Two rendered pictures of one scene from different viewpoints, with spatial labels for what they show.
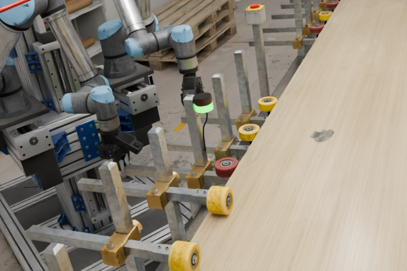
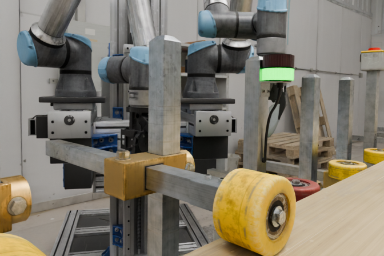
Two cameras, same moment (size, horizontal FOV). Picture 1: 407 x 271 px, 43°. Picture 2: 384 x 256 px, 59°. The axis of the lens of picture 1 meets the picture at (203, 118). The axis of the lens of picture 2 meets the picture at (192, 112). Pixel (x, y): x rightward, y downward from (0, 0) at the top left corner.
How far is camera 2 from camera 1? 116 cm
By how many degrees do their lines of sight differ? 27
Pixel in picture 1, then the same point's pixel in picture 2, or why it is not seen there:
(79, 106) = (113, 66)
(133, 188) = (102, 155)
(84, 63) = (145, 34)
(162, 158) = (162, 97)
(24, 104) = (83, 88)
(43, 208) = (100, 240)
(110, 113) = (145, 80)
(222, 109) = (308, 129)
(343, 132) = not seen: outside the picture
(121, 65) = (201, 85)
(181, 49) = (266, 20)
